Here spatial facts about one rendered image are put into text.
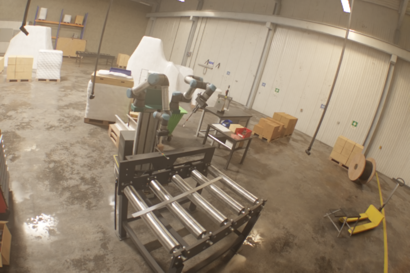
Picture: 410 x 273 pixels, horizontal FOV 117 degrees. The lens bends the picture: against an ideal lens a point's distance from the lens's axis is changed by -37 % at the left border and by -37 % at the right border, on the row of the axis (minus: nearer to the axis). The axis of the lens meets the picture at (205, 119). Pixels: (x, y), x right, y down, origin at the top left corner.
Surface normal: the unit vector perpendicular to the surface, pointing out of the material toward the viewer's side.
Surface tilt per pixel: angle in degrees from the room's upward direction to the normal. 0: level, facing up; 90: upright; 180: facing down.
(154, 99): 90
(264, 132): 90
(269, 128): 90
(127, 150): 90
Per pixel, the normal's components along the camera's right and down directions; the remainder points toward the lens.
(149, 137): 0.57, 0.39
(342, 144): -0.75, 0.00
